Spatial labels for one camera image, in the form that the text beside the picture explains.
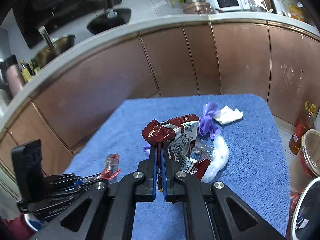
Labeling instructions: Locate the white tissue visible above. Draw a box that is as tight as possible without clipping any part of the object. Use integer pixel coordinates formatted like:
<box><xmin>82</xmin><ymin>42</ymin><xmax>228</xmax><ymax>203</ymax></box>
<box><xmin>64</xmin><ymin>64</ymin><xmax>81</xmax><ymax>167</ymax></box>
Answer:
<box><xmin>213</xmin><ymin>106</ymin><xmax>243</xmax><ymax>125</ymax></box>

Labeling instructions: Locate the cooking oil bottle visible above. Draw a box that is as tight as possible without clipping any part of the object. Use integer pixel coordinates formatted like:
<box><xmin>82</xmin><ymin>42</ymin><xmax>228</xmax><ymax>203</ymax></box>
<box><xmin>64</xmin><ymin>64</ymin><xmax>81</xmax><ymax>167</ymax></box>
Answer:
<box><xmin>289</xmin><ymin>101</ymin><xmax>317</xmax><ymax>155</ymax></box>

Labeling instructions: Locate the white round trash bin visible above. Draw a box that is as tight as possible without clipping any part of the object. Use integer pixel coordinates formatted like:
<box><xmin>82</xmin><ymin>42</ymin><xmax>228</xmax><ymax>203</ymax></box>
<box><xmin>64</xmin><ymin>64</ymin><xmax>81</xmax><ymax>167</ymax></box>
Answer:
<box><xmin>289</xmin><ymin>177</ymin><xmax>319</xmax><ymax>239</ymax></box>

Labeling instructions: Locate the dark red silver wrapper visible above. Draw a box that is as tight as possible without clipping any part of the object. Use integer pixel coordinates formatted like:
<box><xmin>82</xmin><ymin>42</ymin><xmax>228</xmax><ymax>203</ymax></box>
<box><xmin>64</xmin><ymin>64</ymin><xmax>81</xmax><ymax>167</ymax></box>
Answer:
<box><xmin>142</xmin><ymin>114</ymin><xmax>210</xmax><ymax>180</ymax></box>

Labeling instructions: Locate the wicker lined waste basket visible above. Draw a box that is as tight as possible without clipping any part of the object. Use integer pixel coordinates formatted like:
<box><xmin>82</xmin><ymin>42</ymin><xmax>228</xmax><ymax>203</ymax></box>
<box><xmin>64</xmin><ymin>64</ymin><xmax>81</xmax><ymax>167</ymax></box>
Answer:
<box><xmin>299</xmin><ymin>129</ymin><xmax>319</xmax><ymax>177</ymax></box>

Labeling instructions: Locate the black range hood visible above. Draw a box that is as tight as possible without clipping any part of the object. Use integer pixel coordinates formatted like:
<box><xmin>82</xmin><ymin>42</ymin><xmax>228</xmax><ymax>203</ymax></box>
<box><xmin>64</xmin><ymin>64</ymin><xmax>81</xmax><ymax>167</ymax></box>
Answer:
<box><xmin>12</xmin><ymin>0</ymin><xmax>122</xmax><ymax>49</ymax></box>

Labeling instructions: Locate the purple plastic wrapper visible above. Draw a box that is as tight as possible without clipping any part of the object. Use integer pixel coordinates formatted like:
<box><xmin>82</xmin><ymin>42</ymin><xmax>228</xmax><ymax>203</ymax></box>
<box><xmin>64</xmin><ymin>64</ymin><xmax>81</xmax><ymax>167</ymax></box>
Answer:
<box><xmin>142</xmin><ymin>102</ymin><xmax>223</xmax><ymax>147</ymax></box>

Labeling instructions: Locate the white microwave oven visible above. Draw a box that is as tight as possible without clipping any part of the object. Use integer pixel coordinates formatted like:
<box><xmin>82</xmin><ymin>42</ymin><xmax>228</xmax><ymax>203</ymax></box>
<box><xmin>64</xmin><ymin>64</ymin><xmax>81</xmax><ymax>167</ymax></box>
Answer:
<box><xmin>215</xmin><ymin>0</ymin><xmax>250</xmax><ymax>11</ymax></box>

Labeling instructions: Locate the bronze rice cooker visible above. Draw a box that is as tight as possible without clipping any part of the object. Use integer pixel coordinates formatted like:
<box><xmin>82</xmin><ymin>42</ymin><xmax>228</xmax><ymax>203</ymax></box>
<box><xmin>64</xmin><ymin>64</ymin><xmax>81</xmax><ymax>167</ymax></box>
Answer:
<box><xmin>181</xmin><ymin>2</ymin><xmax>213</xmax><ymax>14</ymax></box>

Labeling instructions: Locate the brown kitchen cabinet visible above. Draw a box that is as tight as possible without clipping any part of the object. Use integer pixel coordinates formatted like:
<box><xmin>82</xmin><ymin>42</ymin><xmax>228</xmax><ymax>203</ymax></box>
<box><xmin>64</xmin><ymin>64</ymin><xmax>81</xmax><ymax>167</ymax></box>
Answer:
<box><xmin>1</xmin><ymin>13</ymin><xmax>319</xmax><ymax>174</ymax></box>

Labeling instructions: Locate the black wok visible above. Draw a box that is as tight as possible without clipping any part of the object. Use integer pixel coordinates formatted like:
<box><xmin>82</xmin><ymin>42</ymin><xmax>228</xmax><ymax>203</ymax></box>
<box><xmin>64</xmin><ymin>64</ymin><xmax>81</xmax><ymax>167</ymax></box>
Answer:
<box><xmin>87</xmin><ymin>0</ymin><xmax>132</xmax><ymax>35</ymax></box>

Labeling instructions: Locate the green oil bottle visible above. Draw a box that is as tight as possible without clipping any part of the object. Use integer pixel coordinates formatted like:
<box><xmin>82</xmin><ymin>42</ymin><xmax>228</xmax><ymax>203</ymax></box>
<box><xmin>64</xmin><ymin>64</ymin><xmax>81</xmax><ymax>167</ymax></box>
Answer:
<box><xmin>20</xmin><ymin>59</ymin><xmax>41</xmax><ymax>83</ymax></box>

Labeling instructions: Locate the clear red candy wrapper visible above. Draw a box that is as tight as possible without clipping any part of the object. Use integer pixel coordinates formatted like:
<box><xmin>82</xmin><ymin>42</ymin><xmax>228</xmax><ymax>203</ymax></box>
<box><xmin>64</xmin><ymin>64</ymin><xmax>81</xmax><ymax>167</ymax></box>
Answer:
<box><xmin>100</xmin><ymin>153</ymin><xmax>120</xmax><ymax>177</ymax></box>

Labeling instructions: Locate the steel wok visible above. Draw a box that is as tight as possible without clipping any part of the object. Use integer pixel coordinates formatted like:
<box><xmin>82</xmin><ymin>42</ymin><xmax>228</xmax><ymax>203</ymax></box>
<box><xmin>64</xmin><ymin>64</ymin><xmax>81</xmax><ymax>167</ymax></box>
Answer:
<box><xmin>34</xmin><ymin>26</ymin><xmax>75</xmax><ymax>68</ymax></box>

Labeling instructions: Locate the clear white plastic bag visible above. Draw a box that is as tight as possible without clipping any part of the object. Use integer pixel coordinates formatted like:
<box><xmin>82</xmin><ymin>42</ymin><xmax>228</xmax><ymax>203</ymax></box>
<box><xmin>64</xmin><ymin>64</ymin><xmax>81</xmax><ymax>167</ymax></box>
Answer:
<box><xmin>190</xmin><ymin>135</ymin><xmax>230</xmax><ymax>183</ymax></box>

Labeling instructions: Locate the blue towel mat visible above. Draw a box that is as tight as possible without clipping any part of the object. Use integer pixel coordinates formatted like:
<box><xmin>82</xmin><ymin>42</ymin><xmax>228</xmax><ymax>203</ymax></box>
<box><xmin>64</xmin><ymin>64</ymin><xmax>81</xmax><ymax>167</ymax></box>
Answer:
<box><xmin>63</xmin><ymin>93</ymin><xmax>291</xmax><ymax>240</ymax></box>

